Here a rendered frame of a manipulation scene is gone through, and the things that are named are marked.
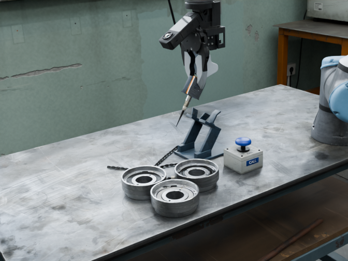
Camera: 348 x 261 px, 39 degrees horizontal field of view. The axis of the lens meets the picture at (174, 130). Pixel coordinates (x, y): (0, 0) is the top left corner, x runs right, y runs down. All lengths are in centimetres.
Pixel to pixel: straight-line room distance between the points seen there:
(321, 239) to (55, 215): 74
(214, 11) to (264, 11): 218
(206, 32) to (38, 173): 56
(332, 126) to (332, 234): 31
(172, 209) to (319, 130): 56
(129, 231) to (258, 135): 59
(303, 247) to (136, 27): 179
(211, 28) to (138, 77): 170
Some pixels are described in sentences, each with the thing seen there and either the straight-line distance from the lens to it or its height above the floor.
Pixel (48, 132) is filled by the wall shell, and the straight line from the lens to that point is 275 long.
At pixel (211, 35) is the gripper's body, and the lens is 124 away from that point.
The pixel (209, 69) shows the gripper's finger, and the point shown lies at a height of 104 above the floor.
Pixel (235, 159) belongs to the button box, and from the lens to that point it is 122.
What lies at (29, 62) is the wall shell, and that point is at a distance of 263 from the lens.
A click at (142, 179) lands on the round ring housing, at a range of 117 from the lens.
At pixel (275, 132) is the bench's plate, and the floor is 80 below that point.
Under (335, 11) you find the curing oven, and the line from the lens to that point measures 337.
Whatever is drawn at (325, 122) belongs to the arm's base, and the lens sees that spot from 141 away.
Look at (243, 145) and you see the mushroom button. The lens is 122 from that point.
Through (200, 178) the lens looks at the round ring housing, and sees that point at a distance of 112.
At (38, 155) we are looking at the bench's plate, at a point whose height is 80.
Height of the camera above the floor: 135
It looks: 21 degrees down
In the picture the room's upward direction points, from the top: 3 degrees counter-clockwise
